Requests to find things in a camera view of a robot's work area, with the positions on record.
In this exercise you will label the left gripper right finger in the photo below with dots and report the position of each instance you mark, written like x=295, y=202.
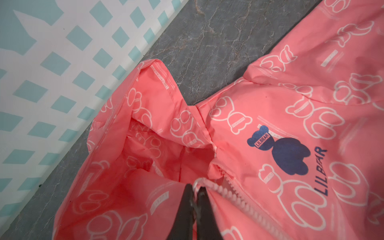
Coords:
x=207, y=228

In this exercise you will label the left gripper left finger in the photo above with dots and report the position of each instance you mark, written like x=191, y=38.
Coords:
x=182, y=228

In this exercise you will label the pink patterned kids jacket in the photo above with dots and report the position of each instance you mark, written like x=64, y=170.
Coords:
x=292, y=150

